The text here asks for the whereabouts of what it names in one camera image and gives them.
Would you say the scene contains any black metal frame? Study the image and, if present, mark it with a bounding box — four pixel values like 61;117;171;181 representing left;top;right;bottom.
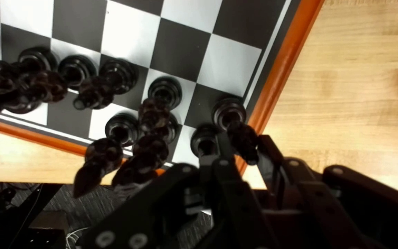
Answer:
0;183;69;249

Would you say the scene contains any tall black chess piece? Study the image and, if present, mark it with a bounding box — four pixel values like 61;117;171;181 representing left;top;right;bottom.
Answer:
0;93;42;137

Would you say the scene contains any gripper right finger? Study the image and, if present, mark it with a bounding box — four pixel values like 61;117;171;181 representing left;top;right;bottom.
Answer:
258;136;398;249

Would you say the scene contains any white cable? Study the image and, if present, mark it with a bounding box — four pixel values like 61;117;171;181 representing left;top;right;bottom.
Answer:
66;227;89;249

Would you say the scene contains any black chess knight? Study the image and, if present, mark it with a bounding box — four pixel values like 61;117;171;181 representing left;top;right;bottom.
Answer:
112;114;180;189

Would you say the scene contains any black chess pawn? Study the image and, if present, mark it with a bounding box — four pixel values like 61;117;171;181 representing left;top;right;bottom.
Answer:
138;76;183;135
73;58;139;110
212;97;260;166
19;55;97;103
0;47;58;99

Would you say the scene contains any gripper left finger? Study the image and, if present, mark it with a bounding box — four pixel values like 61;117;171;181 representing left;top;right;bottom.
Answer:
80;132;279;249

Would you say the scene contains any black chess rook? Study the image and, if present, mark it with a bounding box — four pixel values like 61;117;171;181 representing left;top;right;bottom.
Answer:
190;124;219;173

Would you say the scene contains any black chess bishop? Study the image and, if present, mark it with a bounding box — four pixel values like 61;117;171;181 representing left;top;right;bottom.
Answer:
73;113;139;198

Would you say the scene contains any chessboard with orange frame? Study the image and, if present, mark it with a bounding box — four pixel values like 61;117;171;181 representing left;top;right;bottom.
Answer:
0;0;325;177

